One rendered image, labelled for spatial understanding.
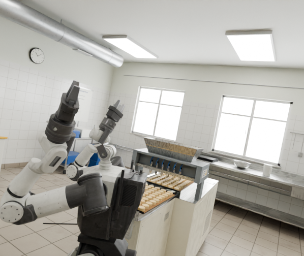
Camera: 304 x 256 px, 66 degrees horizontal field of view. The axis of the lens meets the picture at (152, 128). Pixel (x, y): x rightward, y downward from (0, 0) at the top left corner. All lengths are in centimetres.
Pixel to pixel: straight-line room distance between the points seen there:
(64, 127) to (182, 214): 167
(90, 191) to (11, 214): 27
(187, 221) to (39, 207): 156
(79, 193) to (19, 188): 21
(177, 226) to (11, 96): 417
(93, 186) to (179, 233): 153
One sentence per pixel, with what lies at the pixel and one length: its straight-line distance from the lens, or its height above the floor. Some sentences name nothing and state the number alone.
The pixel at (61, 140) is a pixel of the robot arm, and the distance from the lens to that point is 87.
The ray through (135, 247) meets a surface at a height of 66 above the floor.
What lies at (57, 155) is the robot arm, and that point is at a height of 133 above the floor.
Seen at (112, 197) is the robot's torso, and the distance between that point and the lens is 107.
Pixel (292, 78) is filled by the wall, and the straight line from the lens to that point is 547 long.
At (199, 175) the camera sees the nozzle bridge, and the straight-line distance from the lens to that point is 218.
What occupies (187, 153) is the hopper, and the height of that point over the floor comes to 126.
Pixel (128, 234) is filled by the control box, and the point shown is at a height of 73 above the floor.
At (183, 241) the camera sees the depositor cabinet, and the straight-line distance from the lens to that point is 238.
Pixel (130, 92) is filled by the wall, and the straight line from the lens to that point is 670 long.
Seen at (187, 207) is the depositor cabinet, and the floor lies 79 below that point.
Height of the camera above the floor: 151
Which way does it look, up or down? 2 degrees down
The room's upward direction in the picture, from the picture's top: 10 degrees clockwise
